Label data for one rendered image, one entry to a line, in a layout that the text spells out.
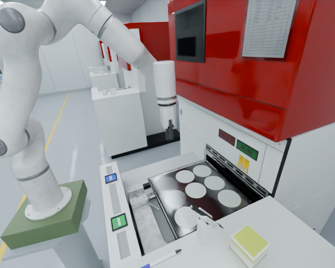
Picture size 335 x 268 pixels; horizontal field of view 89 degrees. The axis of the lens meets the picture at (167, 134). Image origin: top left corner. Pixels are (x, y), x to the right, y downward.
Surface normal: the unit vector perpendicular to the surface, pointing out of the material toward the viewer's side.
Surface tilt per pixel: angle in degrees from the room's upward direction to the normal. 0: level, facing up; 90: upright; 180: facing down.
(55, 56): 90
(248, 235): 0
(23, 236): 90
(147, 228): 0
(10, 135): 75
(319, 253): 0
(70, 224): 90
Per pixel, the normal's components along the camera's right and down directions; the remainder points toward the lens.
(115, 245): -0.07, -0.88
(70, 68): 0.39, 0.40
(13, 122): 0.62, 0.04
